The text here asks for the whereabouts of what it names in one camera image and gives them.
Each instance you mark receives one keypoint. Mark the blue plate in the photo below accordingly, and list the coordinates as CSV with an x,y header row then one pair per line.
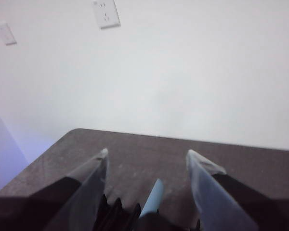
x,y
151,199

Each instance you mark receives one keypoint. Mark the white wall socket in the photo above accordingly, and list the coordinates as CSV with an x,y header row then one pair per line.
x,y
106,14
6,33

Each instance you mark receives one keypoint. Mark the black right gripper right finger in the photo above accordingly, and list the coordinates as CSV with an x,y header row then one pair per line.
x,y
231,204

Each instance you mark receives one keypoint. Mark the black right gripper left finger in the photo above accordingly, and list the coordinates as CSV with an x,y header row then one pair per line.
x,y
62,204

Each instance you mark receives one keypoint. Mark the black plate rack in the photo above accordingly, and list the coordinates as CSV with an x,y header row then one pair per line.
x,y
115,216

